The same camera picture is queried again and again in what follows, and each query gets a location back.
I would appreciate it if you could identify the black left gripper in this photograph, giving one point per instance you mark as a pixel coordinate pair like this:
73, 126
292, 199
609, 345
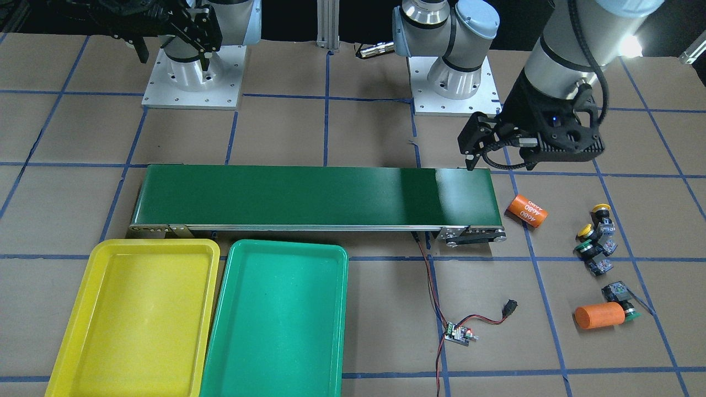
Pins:
523, 109

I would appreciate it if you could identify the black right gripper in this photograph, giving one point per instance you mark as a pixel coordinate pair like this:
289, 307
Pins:
177, 21

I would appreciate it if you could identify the orange 4680 battery cylinder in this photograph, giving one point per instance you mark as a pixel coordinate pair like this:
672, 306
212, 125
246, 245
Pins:
528, 211

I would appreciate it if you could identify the yellow push button switch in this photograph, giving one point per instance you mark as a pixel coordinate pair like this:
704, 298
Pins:
602, 219

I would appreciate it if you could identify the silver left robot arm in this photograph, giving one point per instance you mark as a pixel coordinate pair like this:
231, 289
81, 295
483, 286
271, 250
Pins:
560, 97

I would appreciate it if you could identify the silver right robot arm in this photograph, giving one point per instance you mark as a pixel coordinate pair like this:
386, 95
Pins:
240, 23

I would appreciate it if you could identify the green conveyor belt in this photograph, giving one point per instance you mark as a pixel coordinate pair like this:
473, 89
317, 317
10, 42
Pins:
457, 206

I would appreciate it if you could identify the motor speed controller board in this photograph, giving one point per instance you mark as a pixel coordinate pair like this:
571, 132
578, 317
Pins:
459, 334

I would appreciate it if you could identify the green button beside cylinder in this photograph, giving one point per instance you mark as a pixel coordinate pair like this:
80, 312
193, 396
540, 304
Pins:
619, 293

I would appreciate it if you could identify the plain orange cylinder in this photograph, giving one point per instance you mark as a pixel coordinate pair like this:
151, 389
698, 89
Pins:
601, 315

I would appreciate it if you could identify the loose blue tape strip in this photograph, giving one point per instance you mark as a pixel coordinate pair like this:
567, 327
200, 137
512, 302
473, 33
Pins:
642, 302

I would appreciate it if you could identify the yellow plastic tray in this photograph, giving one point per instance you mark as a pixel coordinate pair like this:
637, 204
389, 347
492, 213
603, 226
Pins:
141, 320

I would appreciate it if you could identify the green plastic tray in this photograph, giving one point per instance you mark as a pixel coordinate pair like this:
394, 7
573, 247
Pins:
279, 328

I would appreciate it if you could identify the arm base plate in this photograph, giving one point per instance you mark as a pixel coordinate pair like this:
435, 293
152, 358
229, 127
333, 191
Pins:
185, 86
441, 91

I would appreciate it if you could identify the aluminium frame post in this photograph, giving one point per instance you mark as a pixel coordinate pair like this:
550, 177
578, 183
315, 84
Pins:
327, 14

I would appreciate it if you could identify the green push button switch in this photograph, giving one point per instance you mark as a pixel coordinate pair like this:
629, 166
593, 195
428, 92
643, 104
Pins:
595, 258

